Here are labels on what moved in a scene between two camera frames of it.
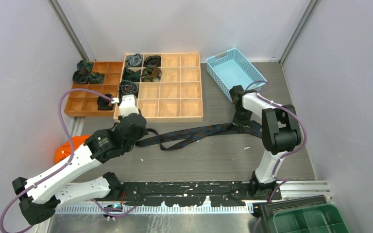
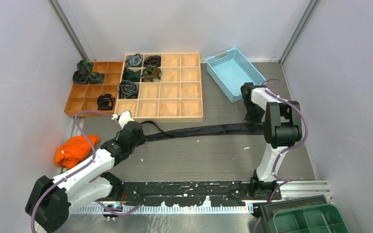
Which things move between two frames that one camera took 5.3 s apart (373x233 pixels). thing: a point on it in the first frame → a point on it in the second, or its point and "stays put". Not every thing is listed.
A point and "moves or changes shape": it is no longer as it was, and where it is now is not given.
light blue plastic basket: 231,68 stays put
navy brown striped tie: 171,140 moves or changes shape
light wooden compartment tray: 177,97 stays put
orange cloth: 64,151 stays put
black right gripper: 245,123 → 257,120
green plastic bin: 328,219 stays put
